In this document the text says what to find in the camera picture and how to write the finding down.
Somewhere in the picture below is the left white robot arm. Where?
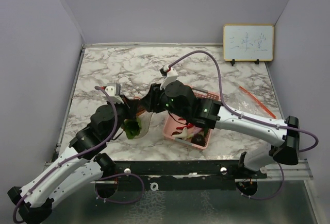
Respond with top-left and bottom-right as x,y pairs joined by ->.
7,96 -> 139,223

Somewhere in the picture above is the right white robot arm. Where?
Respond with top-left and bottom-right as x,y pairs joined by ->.
140,80 -> 300,178

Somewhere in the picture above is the small framed whiteboard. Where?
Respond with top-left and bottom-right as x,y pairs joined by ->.
223,24 -> 274,65

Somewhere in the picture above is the purple cable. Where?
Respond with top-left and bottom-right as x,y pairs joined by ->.
12,86 -> 145,222
169,50 -> 319,201

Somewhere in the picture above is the clear orange-zip bag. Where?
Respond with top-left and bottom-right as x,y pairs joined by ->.
232,86 -> 276,118
134,106 -> 153,139

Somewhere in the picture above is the pink plastic basket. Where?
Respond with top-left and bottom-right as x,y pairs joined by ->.
162,86 -> 221,149

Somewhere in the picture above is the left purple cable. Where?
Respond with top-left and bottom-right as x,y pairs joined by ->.
12,86 -> 145,222

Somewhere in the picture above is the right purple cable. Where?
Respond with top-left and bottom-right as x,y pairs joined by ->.
169,50 -> 319,201

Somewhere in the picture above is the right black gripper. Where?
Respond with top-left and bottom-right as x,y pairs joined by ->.
139,81 -> 189,120

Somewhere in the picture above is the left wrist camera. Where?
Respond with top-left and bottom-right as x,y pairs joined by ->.
94,83 -> 124,104

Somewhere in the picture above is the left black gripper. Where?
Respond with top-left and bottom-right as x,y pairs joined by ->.
107,95 -> 140,141

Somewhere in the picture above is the dark mangosteen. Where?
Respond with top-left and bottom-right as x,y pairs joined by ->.
191,134 -> 206,147

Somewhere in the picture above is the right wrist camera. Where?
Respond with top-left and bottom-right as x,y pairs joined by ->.
160,65 -> 178,90

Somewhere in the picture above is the green leaf vegetable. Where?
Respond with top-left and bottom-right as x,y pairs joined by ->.
122,117 -> 142,140

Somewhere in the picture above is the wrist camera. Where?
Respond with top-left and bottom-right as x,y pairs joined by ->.
160,65 -> 178,90
94,83 -> 124,104

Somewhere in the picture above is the white garlic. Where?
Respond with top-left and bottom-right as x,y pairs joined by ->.
172,128 -> 190,141

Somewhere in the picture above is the purple eggplant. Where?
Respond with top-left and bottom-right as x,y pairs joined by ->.
189,127 -> 205,137

